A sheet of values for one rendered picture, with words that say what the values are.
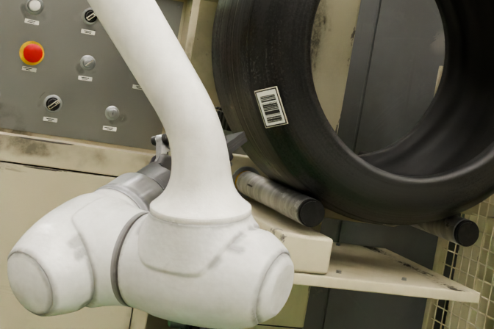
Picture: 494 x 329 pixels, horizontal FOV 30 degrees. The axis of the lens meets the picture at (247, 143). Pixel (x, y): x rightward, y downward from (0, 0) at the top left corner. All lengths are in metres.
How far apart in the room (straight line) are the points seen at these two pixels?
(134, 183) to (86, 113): 0.99
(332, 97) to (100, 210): 0.93
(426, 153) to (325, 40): 0.29
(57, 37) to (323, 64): 0.59
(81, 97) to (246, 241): 1.19
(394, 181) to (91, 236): 0.64
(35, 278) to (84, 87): 1.13
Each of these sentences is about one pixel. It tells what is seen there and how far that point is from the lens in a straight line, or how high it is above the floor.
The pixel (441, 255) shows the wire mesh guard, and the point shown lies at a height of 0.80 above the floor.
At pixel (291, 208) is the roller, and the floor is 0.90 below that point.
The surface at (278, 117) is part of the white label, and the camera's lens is 1.40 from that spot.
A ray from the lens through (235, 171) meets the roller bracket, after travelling 1.75.
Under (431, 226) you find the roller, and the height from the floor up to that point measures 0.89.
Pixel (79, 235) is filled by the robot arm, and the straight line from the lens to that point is 0.96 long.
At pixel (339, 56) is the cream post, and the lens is 1.83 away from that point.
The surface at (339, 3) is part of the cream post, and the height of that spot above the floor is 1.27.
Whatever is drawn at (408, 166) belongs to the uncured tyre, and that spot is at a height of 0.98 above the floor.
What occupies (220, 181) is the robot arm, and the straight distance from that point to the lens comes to 0.90.
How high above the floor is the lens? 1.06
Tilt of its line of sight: 3 degrees down
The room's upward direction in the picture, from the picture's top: 10 degrees clockwise
